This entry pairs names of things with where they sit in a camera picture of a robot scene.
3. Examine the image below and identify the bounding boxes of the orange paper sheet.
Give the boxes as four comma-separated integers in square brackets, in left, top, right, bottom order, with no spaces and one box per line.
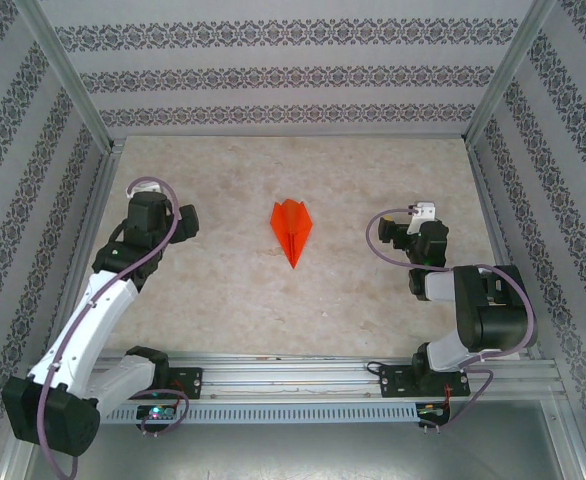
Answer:
[270,198,315,271]

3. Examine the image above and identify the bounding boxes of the grey metal sheet tray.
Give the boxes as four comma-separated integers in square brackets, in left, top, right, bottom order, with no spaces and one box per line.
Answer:
[2,399,586,480]

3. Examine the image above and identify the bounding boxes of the circuit board with lights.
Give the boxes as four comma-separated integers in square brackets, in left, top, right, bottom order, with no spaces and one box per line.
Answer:
[417,402,452,420]
[136,404,177,422]

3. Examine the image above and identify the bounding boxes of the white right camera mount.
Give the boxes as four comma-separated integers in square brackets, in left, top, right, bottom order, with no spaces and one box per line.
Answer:
[406,201,437,234]

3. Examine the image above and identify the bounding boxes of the aluminium side rail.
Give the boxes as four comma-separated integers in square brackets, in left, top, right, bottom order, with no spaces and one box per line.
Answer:
[465,137,542,361]
[42,139,124,364]

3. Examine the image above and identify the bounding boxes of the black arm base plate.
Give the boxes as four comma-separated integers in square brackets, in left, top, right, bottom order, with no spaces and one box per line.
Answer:
[165,367,204,401]
[380,364,472,400]

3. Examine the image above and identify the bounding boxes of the aluminium frame post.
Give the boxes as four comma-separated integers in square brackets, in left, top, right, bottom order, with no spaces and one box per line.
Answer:
[462,0,558,146]
[15,0,124,154]

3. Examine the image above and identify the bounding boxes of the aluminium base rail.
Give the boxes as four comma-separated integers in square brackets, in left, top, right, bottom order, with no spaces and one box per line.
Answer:
[20,349,567,401]

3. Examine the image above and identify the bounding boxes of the slotted grey cable duct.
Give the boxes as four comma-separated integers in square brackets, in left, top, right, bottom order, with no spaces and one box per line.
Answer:
[97,403,420,425]

